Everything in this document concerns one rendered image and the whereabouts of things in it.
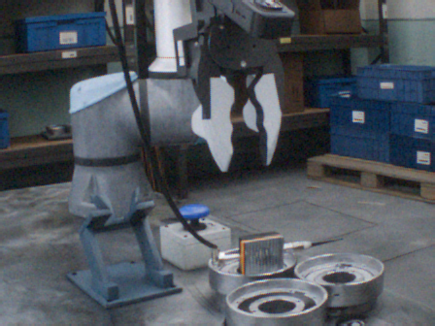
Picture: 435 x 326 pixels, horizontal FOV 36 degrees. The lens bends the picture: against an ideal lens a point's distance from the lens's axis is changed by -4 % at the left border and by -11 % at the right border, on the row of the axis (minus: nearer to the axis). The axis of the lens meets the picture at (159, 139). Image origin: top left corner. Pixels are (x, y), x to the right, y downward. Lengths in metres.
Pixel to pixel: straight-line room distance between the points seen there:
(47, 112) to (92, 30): 0.74
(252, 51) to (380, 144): 4.09
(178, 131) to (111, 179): 0.14
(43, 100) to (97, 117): 3.61
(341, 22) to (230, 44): 4.60
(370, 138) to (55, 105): 2.15
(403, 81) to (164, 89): 3.46
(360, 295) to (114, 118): 0.59
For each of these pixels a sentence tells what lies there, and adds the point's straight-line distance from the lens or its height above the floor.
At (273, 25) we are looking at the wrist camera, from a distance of 0.63.
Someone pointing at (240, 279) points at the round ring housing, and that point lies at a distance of 0.78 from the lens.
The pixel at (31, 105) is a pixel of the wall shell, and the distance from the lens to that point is 4.76.
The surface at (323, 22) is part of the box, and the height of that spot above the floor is 1.09.
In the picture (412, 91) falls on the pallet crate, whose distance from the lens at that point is 4.53.
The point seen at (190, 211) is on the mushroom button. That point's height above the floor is 0.87.
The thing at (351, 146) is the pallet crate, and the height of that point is 0.22.
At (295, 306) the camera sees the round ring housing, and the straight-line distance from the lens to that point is 0.72.
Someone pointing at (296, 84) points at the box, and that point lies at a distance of 5.05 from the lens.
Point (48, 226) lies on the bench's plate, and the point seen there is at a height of 0.80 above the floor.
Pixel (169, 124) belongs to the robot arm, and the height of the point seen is 0.95.
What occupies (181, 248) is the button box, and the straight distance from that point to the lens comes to 0.92.
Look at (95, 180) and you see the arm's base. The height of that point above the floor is 0.86.
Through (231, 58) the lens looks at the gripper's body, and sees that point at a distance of 0.70.
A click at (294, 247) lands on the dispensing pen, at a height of 0.85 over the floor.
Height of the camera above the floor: 1.11
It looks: 9 degrees down
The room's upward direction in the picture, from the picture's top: 3 degrees counter-clockwise
